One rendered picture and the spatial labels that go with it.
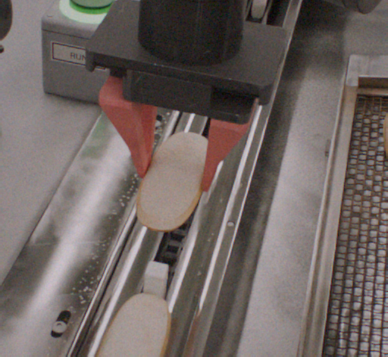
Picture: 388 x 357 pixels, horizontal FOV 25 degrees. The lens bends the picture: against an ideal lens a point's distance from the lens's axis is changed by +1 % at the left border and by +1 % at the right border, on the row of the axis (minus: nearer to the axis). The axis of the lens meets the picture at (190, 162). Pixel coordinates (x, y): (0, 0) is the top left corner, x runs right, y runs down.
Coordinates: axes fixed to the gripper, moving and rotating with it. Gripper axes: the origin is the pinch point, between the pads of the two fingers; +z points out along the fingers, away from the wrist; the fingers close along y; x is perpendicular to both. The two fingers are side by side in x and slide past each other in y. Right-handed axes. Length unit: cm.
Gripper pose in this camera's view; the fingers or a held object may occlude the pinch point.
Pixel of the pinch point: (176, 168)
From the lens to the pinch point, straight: 53.1
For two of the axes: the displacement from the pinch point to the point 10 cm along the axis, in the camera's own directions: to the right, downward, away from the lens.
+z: -0.9, 7.9, 6.1
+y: 9.7, 2.0, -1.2
